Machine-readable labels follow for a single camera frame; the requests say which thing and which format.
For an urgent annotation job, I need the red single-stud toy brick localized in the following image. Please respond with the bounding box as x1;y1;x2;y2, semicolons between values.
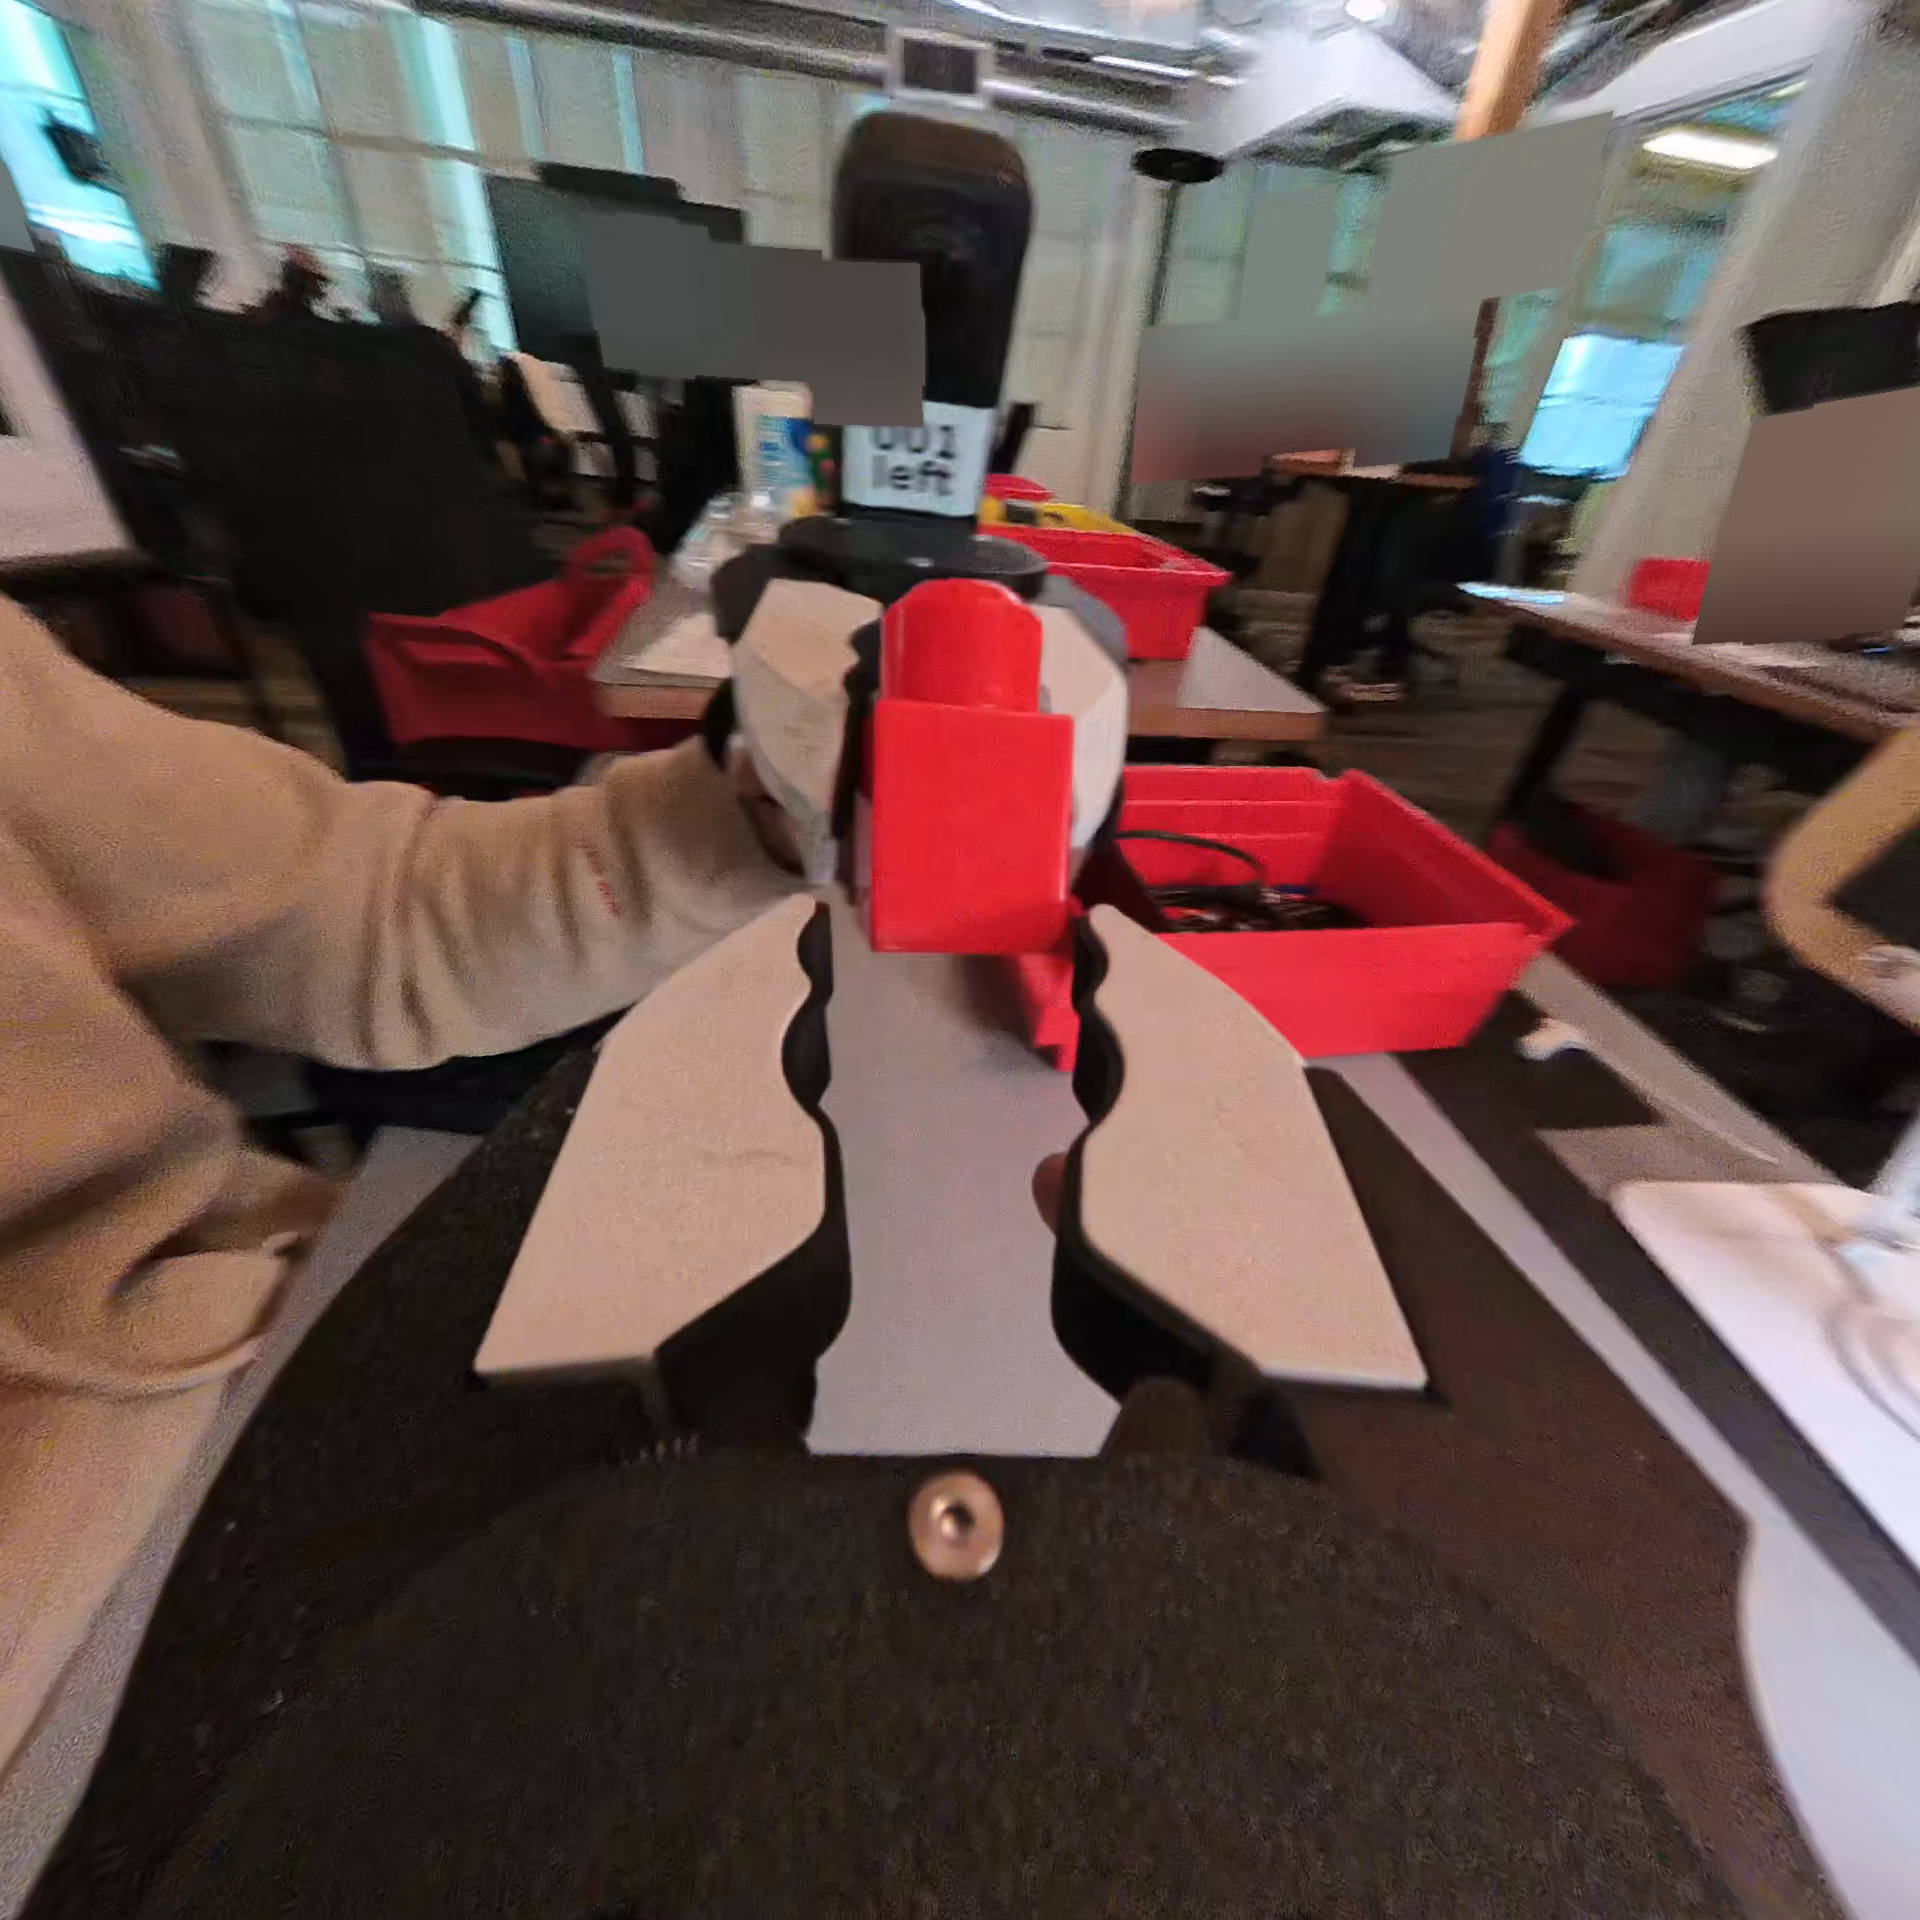
858;575;1082;960

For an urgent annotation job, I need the person in beige hoodie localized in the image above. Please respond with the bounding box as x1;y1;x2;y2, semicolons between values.
0;589;454;1776

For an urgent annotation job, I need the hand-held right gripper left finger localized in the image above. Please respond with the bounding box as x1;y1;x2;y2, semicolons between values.
470;895;855;1425

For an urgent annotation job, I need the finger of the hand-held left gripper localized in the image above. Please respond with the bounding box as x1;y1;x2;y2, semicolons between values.
729;575;887;883
1038;608;1132;853

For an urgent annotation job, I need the black floor lamp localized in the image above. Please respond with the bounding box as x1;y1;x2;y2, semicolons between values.
1130;144;1228;521

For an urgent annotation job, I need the white wipes canister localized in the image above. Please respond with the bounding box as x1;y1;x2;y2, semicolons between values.
731;379;823;521

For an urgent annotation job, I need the person's left forearm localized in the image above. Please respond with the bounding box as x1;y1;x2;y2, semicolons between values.
311;731;783;1077

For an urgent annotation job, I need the clear plastic bag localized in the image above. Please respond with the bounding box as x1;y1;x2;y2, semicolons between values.
663;492;783;589

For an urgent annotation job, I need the red fabric floor bin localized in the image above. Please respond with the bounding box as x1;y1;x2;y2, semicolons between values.
1481;814;1721;995

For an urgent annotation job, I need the grey desk with wooden edge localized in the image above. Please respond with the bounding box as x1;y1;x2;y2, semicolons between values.
589;574;1333;748

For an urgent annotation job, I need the black high-back chair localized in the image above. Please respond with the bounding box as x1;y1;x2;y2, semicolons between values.
147;296;500;783

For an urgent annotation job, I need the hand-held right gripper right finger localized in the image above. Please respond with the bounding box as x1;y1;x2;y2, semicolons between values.
1050;903;1431;1432

